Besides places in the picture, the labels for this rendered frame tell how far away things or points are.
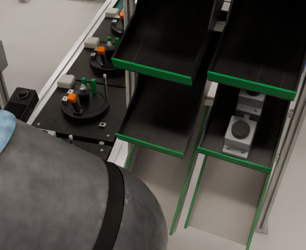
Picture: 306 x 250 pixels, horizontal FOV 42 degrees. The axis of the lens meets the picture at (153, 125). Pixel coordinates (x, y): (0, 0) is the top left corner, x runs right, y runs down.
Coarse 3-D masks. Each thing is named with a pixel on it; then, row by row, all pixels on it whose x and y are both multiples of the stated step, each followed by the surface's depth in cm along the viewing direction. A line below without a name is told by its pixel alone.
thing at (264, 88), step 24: (240, 0) 66; (264, 0) 66; (288, 0) 65; (240, 24) 64; (264, 24) 64; (288, 24) 63; (216, 48) 61; (240, 48) 62; (264, 48) 62; (288, 48) 61; (216, 72) 59; (240, 72) 61; (264, 72) 60; (288, 72) 59; (288, 96) 57
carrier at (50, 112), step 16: (64, 80) 121; (64, 96) 113; (80, 96) 111; (96, 96) 116; (112, 96) 119; (48, 112) 113; (64, 112) 110; (80, 112) 109; (96, 112) 110; (112, 112) 114; (48, 128) 108; (64, 128) 108; (80, 128) 108; (96, 128) 108; (112, 128) 108; (112, 144) 105
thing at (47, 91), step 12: (108, 0) 171; (120, 0) 175; (96, 24) 155; (84, 36) 148; (72, 48) 141; (72, 60) 135; (60, 72) 130; (48, 84) 125; (48, 96) 120; (36, 108) 117; (120, 144) 105; (120, 156) 102
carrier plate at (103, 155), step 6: (66, 138) 105; (78, 144) 103; (84, 144) 103; (90, 144) 104; (96, 144) 104; (90, 150) 102; (96, 150) 102; (102, 150) 102; (108, 150) 102; (102, 156) 100; (108, 156) 102
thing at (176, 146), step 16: (224, 16) 75; (208, 48) 79; (208, 64) 70; (144, 80) 78; (160, 80) 78; (208, 80) 72; (144, 96) 77; (160, 96) 76; (176, 96) 76; (192, 96) 75; (128, 112) 74; (144, 112) 75; (160, 112) 75; (176, 112) 74; (192, 112) 74; (128, 128) 74; (144, 128) 74; (160, 128) 73; (176, 128) 73; (192, 128) 70; (144, 144) 71; (160, 144) 72; (176, 144) 72
